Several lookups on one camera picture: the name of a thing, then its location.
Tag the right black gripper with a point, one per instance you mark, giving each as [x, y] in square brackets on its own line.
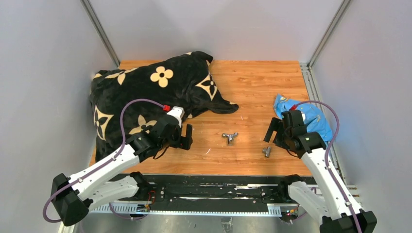
[275, 126]

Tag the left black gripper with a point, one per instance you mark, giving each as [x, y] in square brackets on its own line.
[185, 141]

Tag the grey threaded tee fitting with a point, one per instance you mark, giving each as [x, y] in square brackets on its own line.
[267, 151]

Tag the chrome faucet tap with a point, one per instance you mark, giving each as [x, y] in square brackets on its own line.
[230, 137]

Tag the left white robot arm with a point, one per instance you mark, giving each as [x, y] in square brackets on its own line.
[74, 196]

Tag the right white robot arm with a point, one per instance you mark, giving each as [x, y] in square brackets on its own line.
[336, 210]

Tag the blue printed cloth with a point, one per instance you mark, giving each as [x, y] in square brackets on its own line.
[315, 119]

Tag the black floral pillow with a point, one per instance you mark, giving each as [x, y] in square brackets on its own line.
[127, 101]

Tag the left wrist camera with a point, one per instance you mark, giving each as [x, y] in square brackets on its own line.
[177, 113]

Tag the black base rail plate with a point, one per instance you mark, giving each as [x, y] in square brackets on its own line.
[207, 195]

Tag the aluminium frame post right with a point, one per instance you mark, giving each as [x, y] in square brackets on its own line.
[329, 31]

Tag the aluminium frame post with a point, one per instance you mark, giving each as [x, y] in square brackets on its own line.
[329, 31]
[89, 9]

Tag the aluminium frame post left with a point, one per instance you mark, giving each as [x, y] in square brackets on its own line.
[89, 9]

